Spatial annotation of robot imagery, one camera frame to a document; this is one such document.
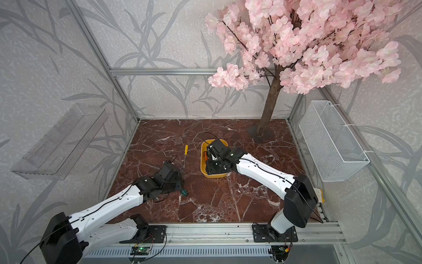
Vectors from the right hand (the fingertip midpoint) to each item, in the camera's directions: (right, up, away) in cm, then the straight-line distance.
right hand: (208, 168), depth 79 cm
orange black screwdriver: (-4, +4, +19) cm, 20 cm away
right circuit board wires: (+33, -37, -6) cm, 50 cm away
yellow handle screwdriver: (-16, +5, +22) cm, 28 cm away
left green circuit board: (-29, -34, -9) cm, 45 cm away
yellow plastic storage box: (-4, 0, +13) cm, 13 cm away
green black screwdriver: (-13, -13, +5) cm, 19 cm away
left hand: (-13, -8, +3) cm, 15 cm away
